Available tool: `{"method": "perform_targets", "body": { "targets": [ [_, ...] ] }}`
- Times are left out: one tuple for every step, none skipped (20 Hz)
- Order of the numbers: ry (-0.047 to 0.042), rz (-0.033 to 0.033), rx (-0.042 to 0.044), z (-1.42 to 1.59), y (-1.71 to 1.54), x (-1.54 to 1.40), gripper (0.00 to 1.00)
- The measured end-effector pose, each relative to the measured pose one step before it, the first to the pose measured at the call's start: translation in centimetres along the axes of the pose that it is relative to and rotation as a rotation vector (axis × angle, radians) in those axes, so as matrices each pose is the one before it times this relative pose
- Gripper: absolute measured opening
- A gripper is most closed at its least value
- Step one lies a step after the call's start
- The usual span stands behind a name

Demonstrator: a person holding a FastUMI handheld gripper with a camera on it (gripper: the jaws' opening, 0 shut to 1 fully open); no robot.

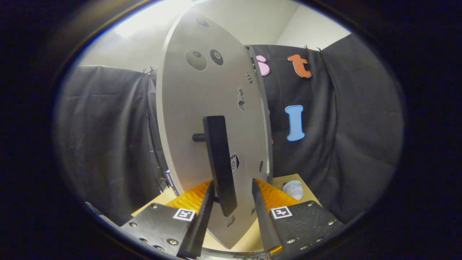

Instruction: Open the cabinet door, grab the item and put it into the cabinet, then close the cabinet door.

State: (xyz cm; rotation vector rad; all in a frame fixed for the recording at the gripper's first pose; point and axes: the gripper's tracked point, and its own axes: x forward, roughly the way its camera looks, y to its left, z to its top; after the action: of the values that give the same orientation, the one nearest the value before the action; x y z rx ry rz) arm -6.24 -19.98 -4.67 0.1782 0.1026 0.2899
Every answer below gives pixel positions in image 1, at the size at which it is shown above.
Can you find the white cabinet door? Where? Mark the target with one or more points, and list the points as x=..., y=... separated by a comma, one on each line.
x=184, y=108

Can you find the black backdrop cloth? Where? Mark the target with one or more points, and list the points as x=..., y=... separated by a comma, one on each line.
x=353, y=126

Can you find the thin black stand pole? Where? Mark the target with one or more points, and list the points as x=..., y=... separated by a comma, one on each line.
x=151, y=137

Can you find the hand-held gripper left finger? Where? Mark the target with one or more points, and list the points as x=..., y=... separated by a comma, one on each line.
x=162, y=225

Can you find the grey cabinet body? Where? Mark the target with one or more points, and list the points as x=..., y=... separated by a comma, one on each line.
x=265, y=126

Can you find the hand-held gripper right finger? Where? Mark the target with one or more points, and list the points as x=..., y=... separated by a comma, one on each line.
x=306, y=224

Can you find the small white round object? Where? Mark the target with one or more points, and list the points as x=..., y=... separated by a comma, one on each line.
x=293, y=190

